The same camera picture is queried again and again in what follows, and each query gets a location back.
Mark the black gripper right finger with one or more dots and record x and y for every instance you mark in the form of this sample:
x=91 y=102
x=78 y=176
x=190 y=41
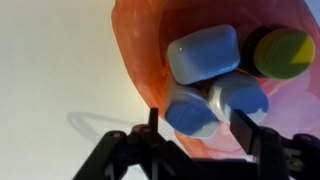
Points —
x=245 y=131

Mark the dark bottle with yellow cap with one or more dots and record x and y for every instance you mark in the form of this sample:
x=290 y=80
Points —
x=283 y=53

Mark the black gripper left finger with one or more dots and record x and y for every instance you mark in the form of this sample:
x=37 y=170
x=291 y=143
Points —
x=153 y=121

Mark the small white bottle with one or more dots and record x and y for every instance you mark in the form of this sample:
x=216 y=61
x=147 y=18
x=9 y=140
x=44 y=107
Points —
x=191 y=115
x=241 y=96

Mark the orange plastic bag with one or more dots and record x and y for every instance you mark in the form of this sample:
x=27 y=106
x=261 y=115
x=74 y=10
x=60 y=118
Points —
x=140 y=50

